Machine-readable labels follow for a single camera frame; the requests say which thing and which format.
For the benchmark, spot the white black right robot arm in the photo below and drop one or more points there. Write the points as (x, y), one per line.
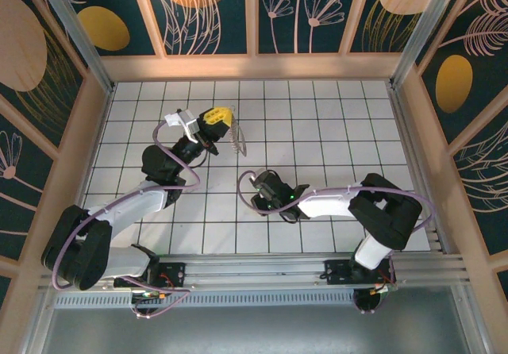
(329, 205)

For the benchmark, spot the long aluminium base rail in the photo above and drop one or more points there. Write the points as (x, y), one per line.
(258, 270)

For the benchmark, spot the aluminium frame post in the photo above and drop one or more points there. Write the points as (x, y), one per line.
(78, 32)
(426, 32)

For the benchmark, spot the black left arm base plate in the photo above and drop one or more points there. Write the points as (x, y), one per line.
(170, 274)

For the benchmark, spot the dark panel pink flowers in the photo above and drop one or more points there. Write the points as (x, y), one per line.
(285, 32)

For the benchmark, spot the dark panel moon peach circle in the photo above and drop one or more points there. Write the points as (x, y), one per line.
(24, 52)

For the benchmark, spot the dark panel orange circle leaves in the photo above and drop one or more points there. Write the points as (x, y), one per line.
(190, 12)

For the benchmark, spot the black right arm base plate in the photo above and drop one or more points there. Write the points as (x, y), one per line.
(337, 272)

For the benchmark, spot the dark panel yellow oval feather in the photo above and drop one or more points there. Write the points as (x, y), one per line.
(452, 84)
(103, 28)

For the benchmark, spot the white grid table mat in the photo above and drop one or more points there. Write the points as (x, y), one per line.
(317, 131)

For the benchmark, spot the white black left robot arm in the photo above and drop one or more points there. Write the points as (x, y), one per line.
(131, 207)

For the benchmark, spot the dark panel pink feathers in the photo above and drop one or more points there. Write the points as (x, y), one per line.
(484, 179)

